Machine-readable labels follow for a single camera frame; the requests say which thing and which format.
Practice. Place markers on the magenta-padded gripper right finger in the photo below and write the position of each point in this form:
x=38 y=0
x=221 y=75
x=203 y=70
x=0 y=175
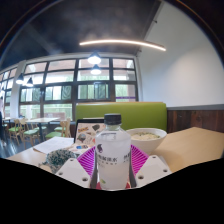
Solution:
x=151 y=170

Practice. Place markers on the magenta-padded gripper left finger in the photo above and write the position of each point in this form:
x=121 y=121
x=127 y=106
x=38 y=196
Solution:
x=71 y=171

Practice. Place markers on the clear plastic water bottle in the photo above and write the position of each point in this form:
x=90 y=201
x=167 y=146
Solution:
x=112 y=156

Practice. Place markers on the speckled green ceramic cup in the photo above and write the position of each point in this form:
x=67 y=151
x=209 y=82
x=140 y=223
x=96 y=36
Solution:
x=58 y=158

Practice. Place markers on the colourful sticker sheet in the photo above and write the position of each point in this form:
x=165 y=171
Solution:
x=81 y=147

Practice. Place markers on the white ceramic bowl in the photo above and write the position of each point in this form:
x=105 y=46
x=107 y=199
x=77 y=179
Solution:
x=154 y=143

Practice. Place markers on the white paper sheets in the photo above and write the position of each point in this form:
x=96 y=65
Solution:
x=53 y=144

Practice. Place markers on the black-framed sticker tablet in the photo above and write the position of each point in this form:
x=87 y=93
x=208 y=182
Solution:
x=86 y=131

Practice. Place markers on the wooden chairs with green seats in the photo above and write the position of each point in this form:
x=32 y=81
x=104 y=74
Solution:
x=30 y=131

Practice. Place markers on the green upholstered bench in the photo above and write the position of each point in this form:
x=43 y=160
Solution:
x=133 y=115

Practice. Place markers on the light wooden dining table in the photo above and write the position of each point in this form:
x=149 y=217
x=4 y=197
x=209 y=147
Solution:
x=41 y=119

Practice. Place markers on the person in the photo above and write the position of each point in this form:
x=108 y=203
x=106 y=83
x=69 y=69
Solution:
x=2 y=116

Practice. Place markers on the black pendant ceiling lamps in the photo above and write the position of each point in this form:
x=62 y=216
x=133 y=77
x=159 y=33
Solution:
x=94 y=59

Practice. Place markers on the long linear ceiling light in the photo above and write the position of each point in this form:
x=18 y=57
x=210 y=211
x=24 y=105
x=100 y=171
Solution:
x=123 y=41

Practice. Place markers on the black-framed window wall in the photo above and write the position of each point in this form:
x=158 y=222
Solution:
x=63 y=91

